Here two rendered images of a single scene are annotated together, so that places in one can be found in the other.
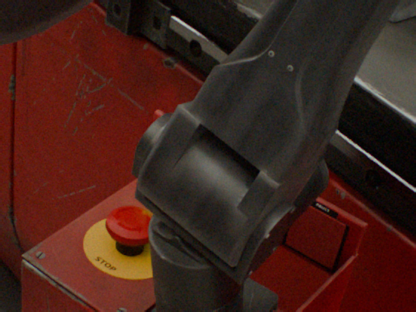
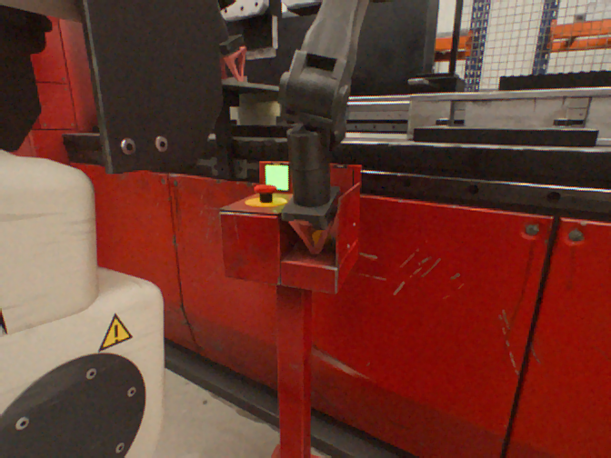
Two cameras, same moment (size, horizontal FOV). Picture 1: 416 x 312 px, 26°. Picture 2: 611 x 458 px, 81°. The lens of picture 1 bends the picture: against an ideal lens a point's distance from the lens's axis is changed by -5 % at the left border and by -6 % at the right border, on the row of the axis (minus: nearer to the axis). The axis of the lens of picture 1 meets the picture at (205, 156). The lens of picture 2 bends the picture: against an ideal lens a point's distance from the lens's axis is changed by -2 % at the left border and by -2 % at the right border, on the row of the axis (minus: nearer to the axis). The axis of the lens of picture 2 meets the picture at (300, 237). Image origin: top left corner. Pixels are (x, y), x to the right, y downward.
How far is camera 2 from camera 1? 0.37 m
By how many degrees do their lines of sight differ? 21
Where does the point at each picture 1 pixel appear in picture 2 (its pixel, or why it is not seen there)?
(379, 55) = not seen: hidden behind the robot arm
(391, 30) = not seen: hidden behind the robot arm
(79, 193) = (216, 271)
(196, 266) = (314, 134)
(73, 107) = (207, 231)
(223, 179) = (321, 73)
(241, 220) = (334, 82)
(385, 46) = not seen: hidden behind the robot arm
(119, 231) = (262, 187)
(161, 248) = (296, 134)
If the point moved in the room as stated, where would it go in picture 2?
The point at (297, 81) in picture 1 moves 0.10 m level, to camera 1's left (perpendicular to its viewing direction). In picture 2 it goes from (343, 18) to (259, 14)
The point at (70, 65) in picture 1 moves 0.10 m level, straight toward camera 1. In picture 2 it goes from (203, 212) to (207, 220)
